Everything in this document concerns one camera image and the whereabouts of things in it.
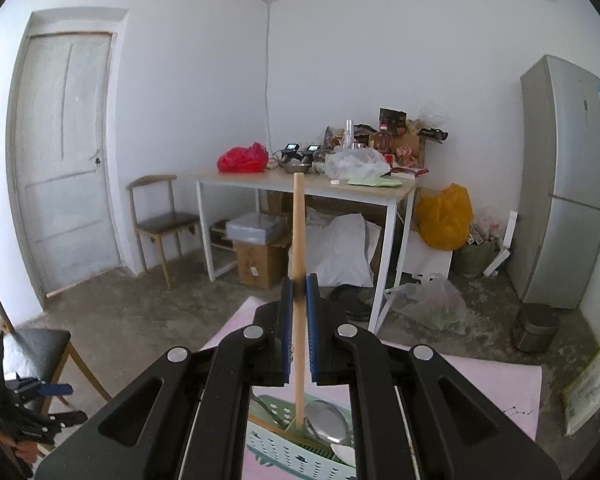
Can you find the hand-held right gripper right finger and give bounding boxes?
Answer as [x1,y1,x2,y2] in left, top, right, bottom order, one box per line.
[305,273,564,480]

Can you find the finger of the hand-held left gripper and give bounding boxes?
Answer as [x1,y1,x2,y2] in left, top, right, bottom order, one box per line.
[17,407,89,444]
[9,378,75,402]

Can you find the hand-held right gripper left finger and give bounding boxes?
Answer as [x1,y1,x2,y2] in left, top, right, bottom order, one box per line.
[32,276,296,480]

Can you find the metal spoon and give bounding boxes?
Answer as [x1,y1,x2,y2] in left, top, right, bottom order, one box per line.
[302,399,354,449]

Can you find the wooden chopstick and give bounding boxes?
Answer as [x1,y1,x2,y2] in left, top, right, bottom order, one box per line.
[289,172,309,429]
[250,414,287,436]

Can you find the teal star-cutout utensil holder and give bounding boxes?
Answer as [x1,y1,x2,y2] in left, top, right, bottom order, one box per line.
[244,394,362,480]

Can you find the black round pan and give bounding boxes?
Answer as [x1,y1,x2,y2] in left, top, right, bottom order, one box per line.
[329,284,377,322]

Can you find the small cardboard box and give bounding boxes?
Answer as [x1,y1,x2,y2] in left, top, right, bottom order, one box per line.
[232,232,292,290]

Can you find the white sack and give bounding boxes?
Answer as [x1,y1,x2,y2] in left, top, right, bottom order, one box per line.
[300,212,382,289]

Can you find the grey plastic-wrapped box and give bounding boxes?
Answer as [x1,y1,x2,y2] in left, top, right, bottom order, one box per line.
[225,212,287,244]

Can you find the clear plastic bag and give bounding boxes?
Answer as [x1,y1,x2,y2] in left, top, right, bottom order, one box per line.
[386,273,469,336]

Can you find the white box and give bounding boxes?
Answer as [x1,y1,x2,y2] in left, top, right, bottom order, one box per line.
[404,232,454,282]

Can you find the white side table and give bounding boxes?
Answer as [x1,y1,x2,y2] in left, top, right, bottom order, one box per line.
[195,169,419,334]

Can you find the pink balloon-print tablecloth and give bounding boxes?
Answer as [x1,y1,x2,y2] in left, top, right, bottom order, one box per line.
[199,296,544,480]

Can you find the light green cloth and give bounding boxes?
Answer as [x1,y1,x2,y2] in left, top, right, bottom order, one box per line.
[346,174,404,189]

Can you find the yellow plastic bag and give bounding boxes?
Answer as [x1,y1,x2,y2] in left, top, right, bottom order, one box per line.
[414,183,474,251]

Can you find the olive green bag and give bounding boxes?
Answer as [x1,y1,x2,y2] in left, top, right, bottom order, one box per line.
[454,236,502,279]

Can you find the white plastic bag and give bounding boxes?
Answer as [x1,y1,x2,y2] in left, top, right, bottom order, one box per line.
[324,149,391,181]

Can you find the red plastic bag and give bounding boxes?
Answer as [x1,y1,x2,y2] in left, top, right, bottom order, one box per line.
[216,142,270,175]

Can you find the white board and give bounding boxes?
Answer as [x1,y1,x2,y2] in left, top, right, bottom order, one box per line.
[483,211,520,278]

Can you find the cluttered cardboard box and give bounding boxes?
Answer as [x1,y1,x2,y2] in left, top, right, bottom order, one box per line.
[378,107,450,169]

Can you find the dark metal pot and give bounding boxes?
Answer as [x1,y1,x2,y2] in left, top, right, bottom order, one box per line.
[510,303,562,354]

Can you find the white panel door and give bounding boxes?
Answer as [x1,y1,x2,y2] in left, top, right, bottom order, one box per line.
[7,8,132,312]

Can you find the white and yellow rice bag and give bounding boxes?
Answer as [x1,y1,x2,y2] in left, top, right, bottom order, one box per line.
[562,319,600,437]

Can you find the silver refrigerator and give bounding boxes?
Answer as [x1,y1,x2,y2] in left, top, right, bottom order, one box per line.
[504,54,600,310]

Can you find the black camera devices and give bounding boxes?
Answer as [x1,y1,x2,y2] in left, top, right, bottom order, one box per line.
[269,142,327,174]

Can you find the white wall cable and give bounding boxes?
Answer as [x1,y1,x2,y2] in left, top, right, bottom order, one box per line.
[264,4,274,152]

